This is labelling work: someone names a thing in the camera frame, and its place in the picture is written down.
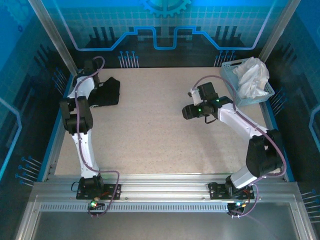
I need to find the black t-shirt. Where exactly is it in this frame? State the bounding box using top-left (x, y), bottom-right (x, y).
top-left (88, 76), bottom-right (121, 108)

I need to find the light blue plastic basket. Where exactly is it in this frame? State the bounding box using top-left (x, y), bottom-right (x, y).
top-left (219, 59), bottom-right (276, 108)

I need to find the white crumpled t-shirt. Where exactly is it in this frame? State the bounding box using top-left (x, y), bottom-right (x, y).
top-left (231, 56), bottom-right (271, 100)

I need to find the small LED controller board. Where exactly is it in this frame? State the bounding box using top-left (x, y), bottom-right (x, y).
top-left (87, 198), bottom-right (105, 212)
top-left (227, 201), bottom-right (247, 212)

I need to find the brushed metal shelf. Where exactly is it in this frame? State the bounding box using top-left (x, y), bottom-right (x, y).
top-left (14, 194), bottom-right (316, 240)

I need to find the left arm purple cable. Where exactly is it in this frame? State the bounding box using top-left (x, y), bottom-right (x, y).
top-left (74, 56), bottom-right (123, 219)

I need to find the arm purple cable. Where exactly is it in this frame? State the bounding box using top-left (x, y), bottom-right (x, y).
top-left (191, 75), bottom-right (287, 220)
top-left (74, 56), bottom-right (123, 219)

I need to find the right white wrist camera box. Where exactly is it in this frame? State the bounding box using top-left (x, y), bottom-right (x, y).
top-left (187, 87), bottom-right (204, 106)

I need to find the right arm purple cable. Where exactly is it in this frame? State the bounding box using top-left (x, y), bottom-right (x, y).
top-left (191, 75), bottom-right (287, 220)

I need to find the aluminium frame post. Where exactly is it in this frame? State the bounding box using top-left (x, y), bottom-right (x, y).
top-left (27, 0), bottom-right (82, 77)
top-left (251, 0), bottom-right (301, 77)

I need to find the aluminium table side rail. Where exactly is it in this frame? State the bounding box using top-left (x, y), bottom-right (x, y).
top-left (41, 71), bottom-right (82, 182)
top-left (251, 69), bottom-right (293, 182)

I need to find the aluminium mounting rail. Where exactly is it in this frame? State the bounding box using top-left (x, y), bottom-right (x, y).
top-left (33, 173), bottom-right (298, 201)

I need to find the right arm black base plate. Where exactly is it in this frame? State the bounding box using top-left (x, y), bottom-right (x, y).
top-left (208, 182), bottom-right (256, 201)

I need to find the slotted grey cable duct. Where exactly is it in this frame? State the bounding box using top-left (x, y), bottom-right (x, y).
top-left (39, 202), bottom-right (230, 213)

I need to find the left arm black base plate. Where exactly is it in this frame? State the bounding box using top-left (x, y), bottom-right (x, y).
top-left (76, 183), bottom-right (122, 201)

